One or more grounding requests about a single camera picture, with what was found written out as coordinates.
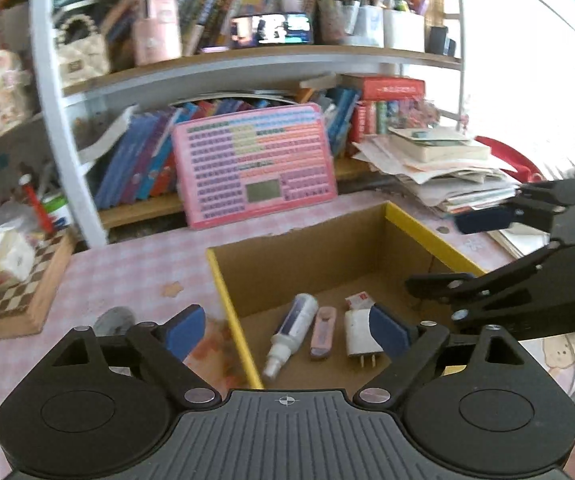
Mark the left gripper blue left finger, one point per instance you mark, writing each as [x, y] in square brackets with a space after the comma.
[163, 349]

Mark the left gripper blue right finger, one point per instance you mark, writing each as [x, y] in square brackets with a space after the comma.
[414, 351]

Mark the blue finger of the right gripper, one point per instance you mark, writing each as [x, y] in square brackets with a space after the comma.
[488, 219]
[447, 288]

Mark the white power adapter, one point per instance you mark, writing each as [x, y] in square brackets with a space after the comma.
[360, 344]

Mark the white spray bottle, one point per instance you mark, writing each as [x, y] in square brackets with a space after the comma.
[290, 334]

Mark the small white red packet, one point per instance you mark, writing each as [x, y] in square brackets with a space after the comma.
[359, 301]

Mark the stack of papers and books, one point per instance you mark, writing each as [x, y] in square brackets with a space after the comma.
[441, 167]

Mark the pink checkered tablecloth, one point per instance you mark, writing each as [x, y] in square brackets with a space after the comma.
[158, 276]

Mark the yellow cardboard box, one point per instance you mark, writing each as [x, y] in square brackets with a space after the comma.
[372, 250]

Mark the wooden chess board box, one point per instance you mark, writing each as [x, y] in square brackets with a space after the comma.
[24, 307]

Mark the red book on shelf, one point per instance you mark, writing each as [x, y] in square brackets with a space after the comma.
[384, 88]

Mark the green white jar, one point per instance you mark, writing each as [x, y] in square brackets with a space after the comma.
[57, 207]

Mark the floral tissue box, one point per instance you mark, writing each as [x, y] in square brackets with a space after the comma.
[16, 257]

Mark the row of blue books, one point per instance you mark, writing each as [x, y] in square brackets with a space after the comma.
[141, 164]

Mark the pink keyboard learning tablet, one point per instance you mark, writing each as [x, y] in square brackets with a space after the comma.
[239, 166]

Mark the white pen holder cup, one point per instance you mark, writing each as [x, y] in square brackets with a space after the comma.
[404, 31]

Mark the red white pen toy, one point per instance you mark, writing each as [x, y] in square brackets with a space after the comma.
[46, 223]

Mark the white wooden bookshelf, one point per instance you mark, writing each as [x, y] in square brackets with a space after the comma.
[96, 101]

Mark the smartphone on shelf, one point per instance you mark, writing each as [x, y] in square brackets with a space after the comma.
[271, 29]

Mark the cream quilted handbag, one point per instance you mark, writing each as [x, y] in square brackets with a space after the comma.
[82, 59]

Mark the pink tall box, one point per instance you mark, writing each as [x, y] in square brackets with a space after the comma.
[156, 32]

